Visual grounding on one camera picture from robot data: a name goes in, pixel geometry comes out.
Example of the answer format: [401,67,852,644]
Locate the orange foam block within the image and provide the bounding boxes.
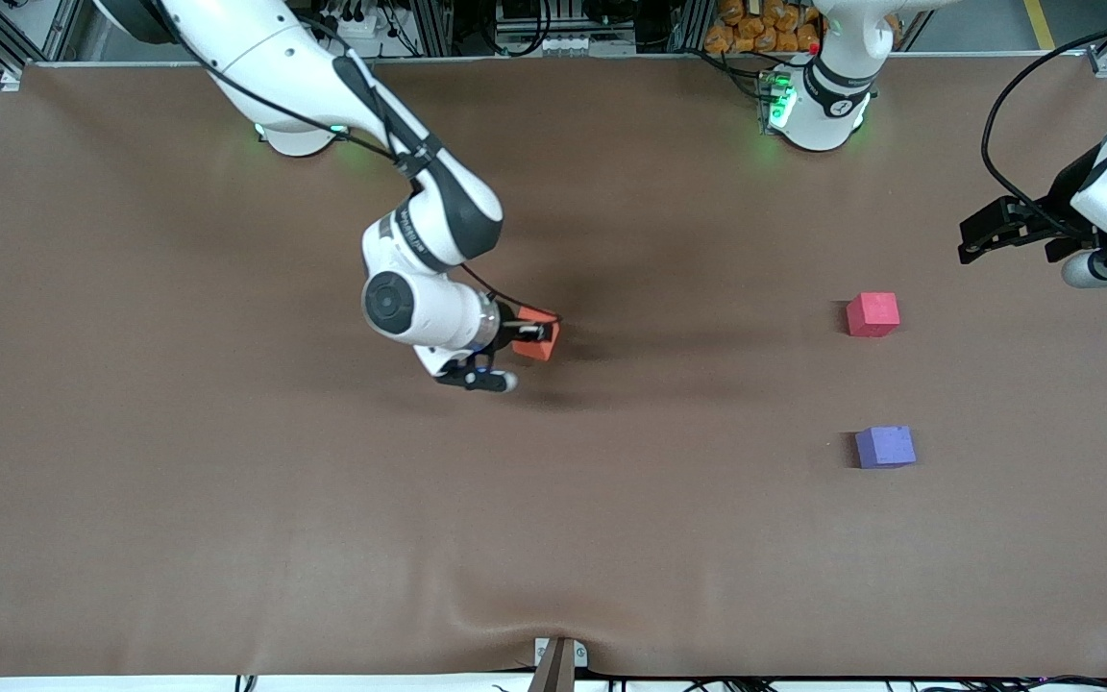
[512,308,562,363]

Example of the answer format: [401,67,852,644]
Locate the red foam block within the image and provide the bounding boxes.
[846,292,901,338]

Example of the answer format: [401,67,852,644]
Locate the yellow floor tape strip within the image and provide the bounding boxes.
[1024,0,1060,51]

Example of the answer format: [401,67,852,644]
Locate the brown table mat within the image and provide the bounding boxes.
[0,56,1107,679]

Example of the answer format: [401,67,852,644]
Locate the purple foam block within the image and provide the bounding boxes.
[854,426,918,470]

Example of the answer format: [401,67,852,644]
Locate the small green-lit circuit box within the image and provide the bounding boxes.
[757,69,797,134]

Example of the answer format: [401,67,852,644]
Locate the orange items pile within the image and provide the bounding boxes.
[704,0,824,55]

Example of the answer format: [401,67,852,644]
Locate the white power strip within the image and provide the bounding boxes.
[318,0,387,41]

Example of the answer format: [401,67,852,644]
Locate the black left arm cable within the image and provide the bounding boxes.
[983,14,1107,241]

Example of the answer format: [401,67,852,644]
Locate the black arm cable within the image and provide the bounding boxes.
[983,14,1107,241]
[155,0,564,324]

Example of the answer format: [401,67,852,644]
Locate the metal table edge bracket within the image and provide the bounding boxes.
[532,636,589,692]

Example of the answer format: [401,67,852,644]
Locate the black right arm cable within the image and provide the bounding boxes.
[155,0,564,324]

